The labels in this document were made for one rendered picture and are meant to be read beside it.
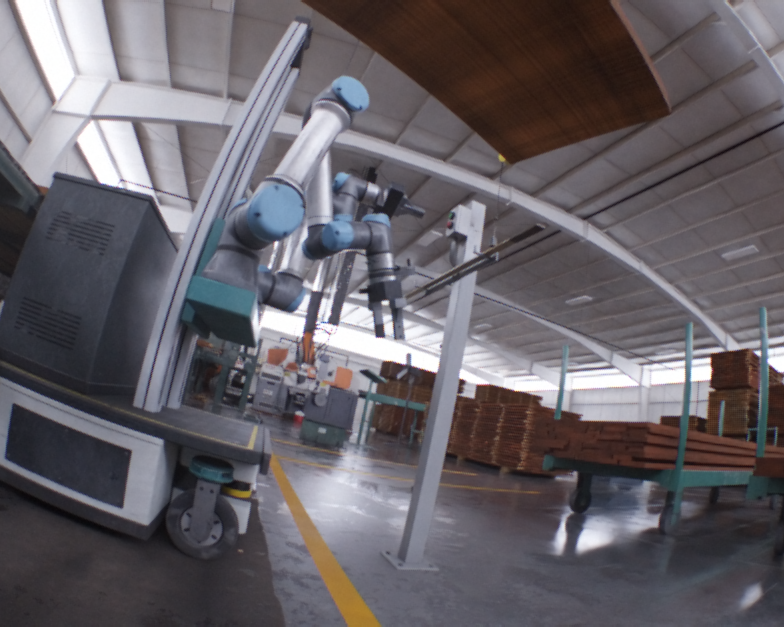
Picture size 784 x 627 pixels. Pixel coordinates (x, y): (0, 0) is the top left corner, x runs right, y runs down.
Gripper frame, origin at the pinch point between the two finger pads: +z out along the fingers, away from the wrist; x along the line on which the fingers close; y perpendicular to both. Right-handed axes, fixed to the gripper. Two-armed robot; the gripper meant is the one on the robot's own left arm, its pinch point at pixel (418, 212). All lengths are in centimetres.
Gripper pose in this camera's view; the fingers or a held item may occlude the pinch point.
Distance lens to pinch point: 147.0
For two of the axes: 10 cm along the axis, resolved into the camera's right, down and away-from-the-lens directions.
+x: -4.1, 6.5, 6.4
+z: 9.1, 2.8, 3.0
